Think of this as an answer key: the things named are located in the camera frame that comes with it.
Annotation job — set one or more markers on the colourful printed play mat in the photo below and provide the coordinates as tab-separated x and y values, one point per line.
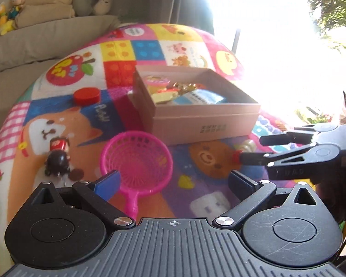
83	121

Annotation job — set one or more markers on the grey neck pillow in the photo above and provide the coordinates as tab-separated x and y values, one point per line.
82	0

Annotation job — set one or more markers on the black-haired doll figure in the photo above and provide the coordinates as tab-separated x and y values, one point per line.
57	160

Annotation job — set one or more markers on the white blue tissue packet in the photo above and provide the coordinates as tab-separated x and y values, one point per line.
199	98

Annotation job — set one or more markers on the yellow red toy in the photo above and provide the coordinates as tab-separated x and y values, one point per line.
164	97

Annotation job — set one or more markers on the brown coin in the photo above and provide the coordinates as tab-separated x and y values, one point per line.
76	174

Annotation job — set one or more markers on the pink plastic net scoop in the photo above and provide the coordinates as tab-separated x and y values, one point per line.
131	202

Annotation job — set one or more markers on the white bear plush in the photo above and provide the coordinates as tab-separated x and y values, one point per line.
103	4

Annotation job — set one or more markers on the yellow pink toy cup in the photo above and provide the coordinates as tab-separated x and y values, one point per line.
157	83

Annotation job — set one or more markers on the pink cardboard box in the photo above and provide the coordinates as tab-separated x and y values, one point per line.
190	121

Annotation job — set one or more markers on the small bottle with red cap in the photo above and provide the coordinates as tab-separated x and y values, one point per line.
247	145

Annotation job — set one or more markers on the red-haired plush doll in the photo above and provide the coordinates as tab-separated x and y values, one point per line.
16	3

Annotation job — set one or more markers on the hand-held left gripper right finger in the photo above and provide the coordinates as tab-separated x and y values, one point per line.
242	183

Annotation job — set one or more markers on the red round lid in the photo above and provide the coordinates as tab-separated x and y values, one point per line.
86	96

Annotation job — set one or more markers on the green plant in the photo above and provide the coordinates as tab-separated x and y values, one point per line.
331	3

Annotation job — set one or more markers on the dark window frame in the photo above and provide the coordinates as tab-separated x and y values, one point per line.
235	41

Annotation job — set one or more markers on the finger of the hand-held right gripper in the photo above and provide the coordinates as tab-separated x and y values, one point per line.
274	140
288	155

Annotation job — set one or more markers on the brown gold toy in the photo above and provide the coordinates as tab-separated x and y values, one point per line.
184	86

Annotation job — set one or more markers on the folded beige blanket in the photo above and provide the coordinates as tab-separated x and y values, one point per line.
46	8

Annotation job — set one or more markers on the yellow duck plush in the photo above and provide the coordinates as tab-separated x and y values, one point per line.
5	20

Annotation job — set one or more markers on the beige sofa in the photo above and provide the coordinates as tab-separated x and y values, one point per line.
31	43

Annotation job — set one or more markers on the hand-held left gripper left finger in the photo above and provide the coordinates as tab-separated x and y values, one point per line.
108	183

